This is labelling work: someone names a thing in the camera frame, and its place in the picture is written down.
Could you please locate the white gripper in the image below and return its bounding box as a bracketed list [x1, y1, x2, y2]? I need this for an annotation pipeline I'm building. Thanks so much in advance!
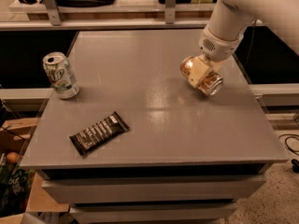
[188, 26, 244, 88]

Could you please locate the orange soda can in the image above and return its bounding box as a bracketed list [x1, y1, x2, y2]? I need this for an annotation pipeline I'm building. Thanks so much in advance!
[180, 56, 223, 97]

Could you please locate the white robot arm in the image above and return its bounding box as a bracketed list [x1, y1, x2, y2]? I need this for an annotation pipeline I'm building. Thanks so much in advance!
[184, 0, 299, 88]

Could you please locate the green white 7up can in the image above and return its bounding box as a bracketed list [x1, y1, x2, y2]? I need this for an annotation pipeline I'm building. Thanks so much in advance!
[43, 52, 79, 99]

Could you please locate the upper grey drawer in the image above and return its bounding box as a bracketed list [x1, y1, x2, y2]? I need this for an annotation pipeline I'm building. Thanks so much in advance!
[42, 175, 265, 203]

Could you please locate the grey drawer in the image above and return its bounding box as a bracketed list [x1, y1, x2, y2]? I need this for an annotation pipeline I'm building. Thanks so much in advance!
[70, 203, 237, 223]
[42, 175, 265, 203]

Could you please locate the black snack bar wrapper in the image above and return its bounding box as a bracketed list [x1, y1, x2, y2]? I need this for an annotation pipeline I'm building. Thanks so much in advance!
[70, 112, 129, 156]

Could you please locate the lower grey drawer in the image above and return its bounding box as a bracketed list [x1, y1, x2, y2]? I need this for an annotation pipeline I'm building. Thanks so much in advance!
[70, 203, 237, 223]

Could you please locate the cardboard box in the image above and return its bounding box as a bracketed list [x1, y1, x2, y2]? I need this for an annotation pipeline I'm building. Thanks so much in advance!
[0, 118, 39, 154]

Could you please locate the green sprite package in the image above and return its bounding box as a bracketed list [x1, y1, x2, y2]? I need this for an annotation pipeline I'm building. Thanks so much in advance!
[0, 168, 35, 217]

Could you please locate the middle metal bracket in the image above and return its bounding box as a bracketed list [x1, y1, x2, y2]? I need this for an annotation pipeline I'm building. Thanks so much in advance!
[164, 0, 176, 24]

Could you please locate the metal bracket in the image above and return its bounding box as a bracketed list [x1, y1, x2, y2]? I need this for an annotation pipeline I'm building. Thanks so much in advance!
[44, 0, 62, 26]
[164, 0, 176, 24]

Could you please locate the black cable on floor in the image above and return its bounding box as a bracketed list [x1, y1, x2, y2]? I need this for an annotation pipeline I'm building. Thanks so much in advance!
[278, 133, 299, 174]

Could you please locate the left metal bracket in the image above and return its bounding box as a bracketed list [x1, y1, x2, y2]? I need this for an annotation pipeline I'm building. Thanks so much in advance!
[44, 0, 62, 26]

